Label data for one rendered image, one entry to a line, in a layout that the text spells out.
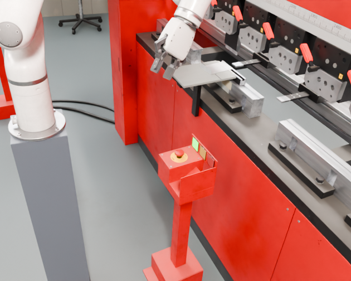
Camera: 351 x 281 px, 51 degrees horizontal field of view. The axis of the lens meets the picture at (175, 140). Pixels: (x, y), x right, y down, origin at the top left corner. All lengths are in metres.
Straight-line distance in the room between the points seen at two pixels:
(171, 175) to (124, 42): 1.20
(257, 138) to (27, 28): 0.94
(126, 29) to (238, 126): 1.14
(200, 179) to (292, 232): 0.39
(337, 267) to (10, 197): 1.97
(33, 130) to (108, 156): 1.51
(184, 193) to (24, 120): 0.64
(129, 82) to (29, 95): 1.42
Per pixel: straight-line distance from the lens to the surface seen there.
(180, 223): 1.72
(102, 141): 2.93
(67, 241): 1.68
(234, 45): 1.72
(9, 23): 1.12
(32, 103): 1.27
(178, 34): 1.13
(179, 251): 1.88
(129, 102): 2.68
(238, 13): 1.56
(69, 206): 1.53
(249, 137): 1.54
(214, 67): 1.77
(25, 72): 1.22
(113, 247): 2.21
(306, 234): 1.37
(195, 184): 1.46
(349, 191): 1.33
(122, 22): 2.42
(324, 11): 1.27
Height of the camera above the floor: 1.75
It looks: 37 degrees down
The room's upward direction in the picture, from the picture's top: 3 degrees clockwise
